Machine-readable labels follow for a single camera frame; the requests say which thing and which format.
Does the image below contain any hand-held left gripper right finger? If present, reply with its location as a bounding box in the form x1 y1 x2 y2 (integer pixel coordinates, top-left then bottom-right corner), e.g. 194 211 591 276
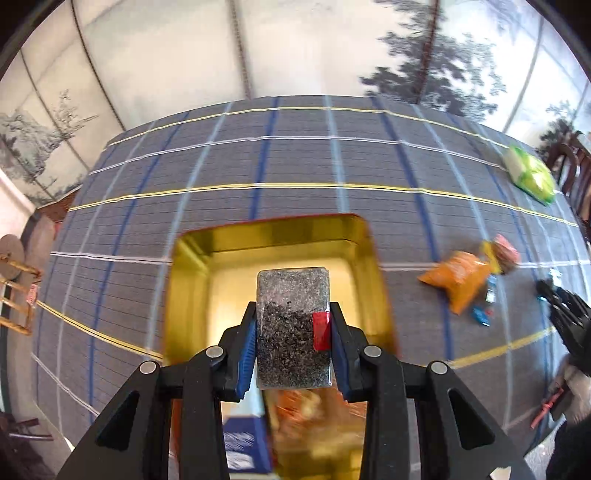
329 301 539 480

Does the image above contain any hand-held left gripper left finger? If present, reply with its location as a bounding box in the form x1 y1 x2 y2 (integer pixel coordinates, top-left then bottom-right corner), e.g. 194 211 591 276
55 301 257 480

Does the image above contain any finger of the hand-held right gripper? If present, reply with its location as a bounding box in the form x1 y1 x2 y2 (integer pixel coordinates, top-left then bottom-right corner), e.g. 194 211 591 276
536 279 575 315

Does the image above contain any black sesame block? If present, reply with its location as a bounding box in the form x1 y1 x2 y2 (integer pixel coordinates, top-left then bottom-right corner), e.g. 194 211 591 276
256 265 335 391

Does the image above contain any pink snack packet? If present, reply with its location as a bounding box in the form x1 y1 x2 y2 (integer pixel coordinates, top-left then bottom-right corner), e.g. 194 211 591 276
493 234 522 273

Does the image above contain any clear bag of fried twists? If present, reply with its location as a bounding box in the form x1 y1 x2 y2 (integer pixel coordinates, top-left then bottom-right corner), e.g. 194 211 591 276
265 388 369 462

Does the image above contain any yellow candy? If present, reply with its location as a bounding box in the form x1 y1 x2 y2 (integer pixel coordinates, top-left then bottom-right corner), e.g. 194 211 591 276
480 240 502 275

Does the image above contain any red and gold tin box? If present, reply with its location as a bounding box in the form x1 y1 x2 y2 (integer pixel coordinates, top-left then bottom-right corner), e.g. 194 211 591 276
163 213 402 480

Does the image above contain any navy cracker packet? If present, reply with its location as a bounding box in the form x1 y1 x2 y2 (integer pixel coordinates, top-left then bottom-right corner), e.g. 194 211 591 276
222 415 273 474

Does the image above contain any orange snack packet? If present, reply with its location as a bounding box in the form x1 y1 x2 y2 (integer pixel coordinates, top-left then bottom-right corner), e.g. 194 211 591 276
417 250 492 316

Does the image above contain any green tissue pack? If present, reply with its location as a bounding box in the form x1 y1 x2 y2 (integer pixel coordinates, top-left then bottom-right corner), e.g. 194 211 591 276
502 145 557 207

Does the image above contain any dark wooden chair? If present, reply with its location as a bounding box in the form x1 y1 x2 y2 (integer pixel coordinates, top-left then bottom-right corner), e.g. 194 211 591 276
0 413 54 480
546 130 591 222

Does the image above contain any wooden stool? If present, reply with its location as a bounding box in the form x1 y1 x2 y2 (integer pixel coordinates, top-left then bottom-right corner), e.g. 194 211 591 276
0 234 42 335

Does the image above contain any painted folding screen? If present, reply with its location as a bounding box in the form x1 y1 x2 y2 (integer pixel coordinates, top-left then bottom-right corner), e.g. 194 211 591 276
0 0 591 208

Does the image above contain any red cord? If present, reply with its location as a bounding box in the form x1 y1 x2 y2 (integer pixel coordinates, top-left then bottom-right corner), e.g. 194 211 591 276
530 388 566 430

